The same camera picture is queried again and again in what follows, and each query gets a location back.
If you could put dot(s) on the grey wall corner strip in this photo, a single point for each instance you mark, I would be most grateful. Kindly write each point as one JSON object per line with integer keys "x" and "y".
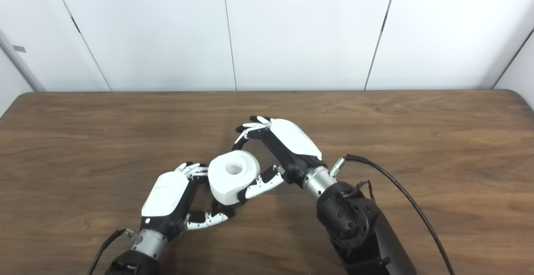
{"x": 21, "y": 62}

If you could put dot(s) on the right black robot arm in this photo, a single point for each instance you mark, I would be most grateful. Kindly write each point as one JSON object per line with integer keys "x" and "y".
{"x": 358, "y": 233}

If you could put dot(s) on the small grey wall label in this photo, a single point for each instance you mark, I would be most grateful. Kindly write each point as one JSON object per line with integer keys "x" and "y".
{"x": 19, "y": 49}

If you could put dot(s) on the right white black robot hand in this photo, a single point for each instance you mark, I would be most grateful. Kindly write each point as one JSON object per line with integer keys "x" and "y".
{"x": 292, "y": 141}

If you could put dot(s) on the round white piece with holes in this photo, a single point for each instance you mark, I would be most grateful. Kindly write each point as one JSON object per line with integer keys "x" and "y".
{"x": 225, "y": 183}

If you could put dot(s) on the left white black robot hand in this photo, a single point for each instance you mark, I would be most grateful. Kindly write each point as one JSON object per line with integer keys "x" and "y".
{"x": 167, "y": 195}

